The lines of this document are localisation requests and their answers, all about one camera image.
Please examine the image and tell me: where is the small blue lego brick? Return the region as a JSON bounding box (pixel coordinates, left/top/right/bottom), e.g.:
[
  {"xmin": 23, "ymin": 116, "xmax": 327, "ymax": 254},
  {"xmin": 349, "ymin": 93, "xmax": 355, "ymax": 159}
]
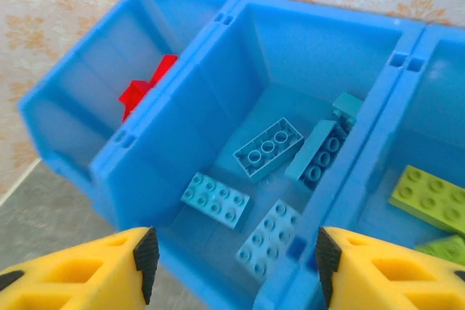
[{"xmin": 331, "ymin": 91, "xmax": 365, "ymax": 134}]

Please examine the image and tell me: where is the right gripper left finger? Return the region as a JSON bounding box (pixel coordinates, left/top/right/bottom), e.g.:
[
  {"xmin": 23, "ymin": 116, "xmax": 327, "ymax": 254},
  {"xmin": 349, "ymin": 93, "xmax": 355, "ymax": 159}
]
[{"xmin": 0, "ymin": 226, "xmax": 161, "ymax": 310}]

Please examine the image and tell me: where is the small red lego brick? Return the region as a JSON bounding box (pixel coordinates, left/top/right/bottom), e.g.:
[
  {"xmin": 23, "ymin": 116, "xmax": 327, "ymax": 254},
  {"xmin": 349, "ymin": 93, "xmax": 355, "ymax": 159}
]
[{"xmin": 118, "ymin": 79, "xmax": 154, "ymax": 123}]

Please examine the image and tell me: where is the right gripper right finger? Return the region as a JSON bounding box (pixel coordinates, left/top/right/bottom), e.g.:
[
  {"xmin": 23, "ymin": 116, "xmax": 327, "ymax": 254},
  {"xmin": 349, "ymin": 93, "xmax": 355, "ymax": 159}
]
[{"xmin": 315, "ymin": 226, "xmax": 465, "ymax": 310}]

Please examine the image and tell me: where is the small green lego brick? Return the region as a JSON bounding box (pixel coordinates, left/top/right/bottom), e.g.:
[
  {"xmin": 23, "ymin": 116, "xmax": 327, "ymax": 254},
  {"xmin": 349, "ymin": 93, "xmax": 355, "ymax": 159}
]
[{"xmin": 413, "ymin": 234, "xmax": 465, "ymax": 266}]

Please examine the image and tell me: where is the blue plastic bin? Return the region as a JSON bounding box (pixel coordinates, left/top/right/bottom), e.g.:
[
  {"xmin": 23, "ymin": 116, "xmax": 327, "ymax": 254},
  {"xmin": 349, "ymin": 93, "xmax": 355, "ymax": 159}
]
[
  {"xmin": 17, "ymin": 0, "xmax": 243, "ymax": 224},
  {"xmin": 254, "ymin": 23, "xmax": 465, "ymax": 310},
  {"xmin": 89, "ymin": 0, "xmax": 428, "ymax": 310}
]

